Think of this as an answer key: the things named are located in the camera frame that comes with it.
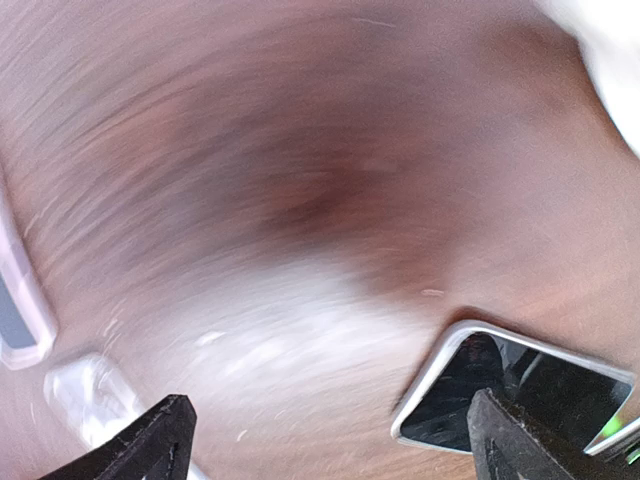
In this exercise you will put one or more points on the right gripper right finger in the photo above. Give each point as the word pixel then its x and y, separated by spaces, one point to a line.
pixel 507 444

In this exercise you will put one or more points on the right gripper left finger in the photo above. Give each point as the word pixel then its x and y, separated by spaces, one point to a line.
pixel 158 445

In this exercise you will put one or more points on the grey clear phone case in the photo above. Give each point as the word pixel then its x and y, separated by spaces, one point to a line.
pixel 95 401

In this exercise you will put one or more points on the dark smartphone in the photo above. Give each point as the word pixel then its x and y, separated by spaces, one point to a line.
pixel 578 397

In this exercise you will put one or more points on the pink phone case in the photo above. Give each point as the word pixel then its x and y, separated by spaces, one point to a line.
pixel 28 327

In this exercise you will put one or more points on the cream ribbed mug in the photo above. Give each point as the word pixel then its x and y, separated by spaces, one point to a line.
pixel 607 33

